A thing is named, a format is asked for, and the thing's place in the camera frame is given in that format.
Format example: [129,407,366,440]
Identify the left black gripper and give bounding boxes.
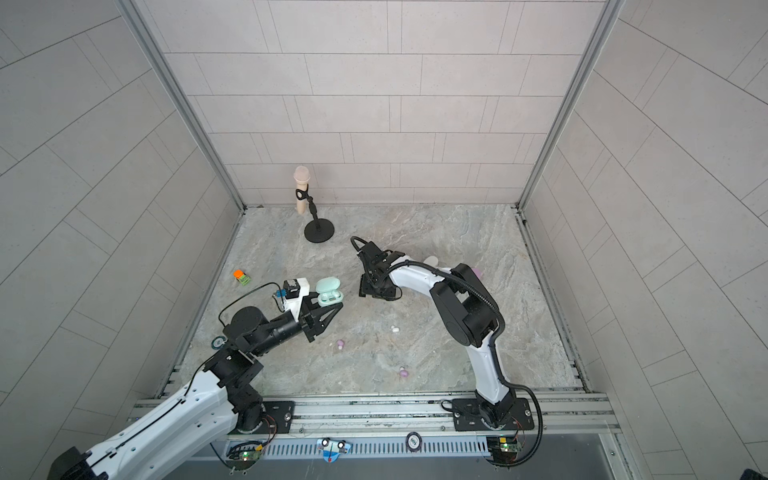
[248,296,341,360]

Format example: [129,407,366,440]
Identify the mint green earbud case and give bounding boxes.
[315,277,344,307]

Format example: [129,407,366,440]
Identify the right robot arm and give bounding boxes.
[350,236,517,429]

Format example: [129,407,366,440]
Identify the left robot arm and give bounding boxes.
[47,300,343,479]

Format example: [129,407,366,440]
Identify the black microphone stand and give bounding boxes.
[304,192,335,244]

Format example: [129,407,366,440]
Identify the orange green small toy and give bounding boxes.
[233,270,251,286]

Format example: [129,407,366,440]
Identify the beige microphone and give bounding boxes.
[293,166,311,215]

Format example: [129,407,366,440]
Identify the blue white clip gadget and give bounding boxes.
[316,437,351,463]

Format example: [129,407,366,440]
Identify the small black round disc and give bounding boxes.
[405,432,423,453]

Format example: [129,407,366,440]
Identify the left green circuit board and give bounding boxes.
[227,441,264,463]

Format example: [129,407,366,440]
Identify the green circuit board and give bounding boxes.
[227,441,264,463]
[486,436,520,466]

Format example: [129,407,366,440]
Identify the right green circuit board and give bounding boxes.
[486,436,520,466]

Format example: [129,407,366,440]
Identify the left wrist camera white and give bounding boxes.
[277,278,310,320]

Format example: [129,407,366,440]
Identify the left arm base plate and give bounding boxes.
[235,401,296,435]

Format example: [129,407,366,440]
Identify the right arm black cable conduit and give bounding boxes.
[350,235,545,469]

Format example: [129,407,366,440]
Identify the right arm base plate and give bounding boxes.
[451,397,536,432]

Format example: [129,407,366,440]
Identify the aluminium front rail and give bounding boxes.
[130,390,621,443]

